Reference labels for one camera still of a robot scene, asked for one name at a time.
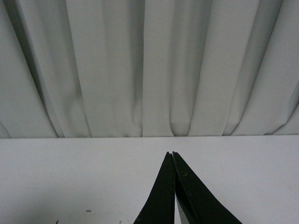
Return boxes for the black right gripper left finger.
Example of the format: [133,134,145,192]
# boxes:
[134,152,175,224]

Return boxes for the grey pleated curtain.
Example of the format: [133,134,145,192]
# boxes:
[0,0,299,138]

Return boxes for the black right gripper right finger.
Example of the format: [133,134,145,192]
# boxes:
[172,152,241,224]

